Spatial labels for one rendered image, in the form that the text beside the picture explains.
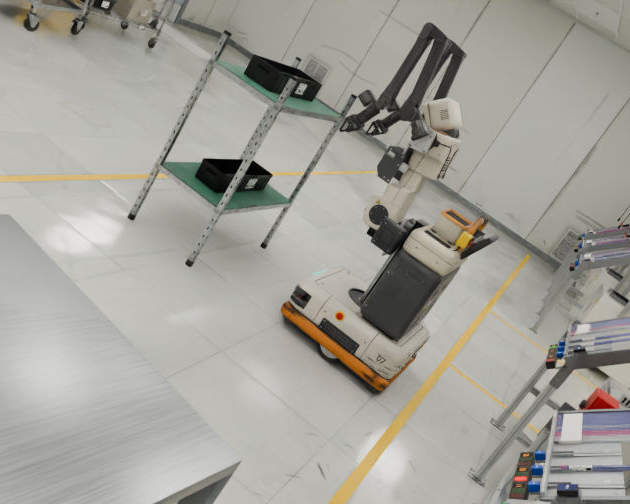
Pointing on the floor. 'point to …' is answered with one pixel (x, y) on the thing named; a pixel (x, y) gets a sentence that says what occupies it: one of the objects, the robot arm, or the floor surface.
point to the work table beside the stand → (76, 395)
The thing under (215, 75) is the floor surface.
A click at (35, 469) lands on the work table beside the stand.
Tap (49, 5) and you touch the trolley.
